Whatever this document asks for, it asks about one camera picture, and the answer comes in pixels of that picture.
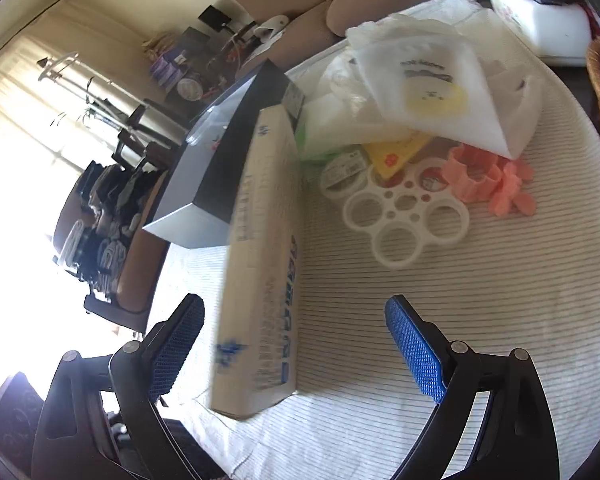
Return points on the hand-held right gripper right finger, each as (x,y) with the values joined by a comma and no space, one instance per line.
(415,347)

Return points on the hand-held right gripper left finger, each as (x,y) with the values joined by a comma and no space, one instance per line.
(177,345)

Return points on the beige long carton box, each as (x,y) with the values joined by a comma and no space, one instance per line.
(260,285)

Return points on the black storage box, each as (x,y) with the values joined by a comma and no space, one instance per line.
(220,160)

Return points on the brown armchair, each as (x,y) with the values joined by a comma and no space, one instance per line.
(140,280)

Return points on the pile of clothes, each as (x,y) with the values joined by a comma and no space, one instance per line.
(105,220)

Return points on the pink flower cutter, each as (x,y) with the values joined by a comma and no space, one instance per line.
(467,185)

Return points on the dark patterned cushion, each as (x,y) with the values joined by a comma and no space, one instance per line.
(20,420)

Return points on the pink flower mould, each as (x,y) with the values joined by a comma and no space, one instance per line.
(517,200)

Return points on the white tape roll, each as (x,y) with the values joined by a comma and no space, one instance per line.
(330,187)

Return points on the yellow packet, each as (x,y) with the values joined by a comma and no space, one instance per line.
(390,157)

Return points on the green plastic piece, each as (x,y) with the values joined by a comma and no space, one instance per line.
(305,147)

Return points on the dark wooden chair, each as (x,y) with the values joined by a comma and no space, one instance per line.
(130,120)

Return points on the translucent plastic bag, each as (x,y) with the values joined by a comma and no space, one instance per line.
(340,120)

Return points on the round tin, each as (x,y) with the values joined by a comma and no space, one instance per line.
(189,89)

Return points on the purple tissue packs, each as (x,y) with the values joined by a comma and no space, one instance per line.
(167,67)

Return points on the white plastic bag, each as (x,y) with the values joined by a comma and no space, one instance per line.
(430,70)

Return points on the white coat rack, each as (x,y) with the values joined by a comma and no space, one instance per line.
(60,66)

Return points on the black speaker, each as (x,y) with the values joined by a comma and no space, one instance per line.
(215,16)

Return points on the white neck massager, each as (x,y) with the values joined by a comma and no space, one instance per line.
(275,22)

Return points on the brown sofa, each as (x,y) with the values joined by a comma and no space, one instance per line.
(305,25)

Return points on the white tissue box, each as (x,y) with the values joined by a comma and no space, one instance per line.
(540,20)

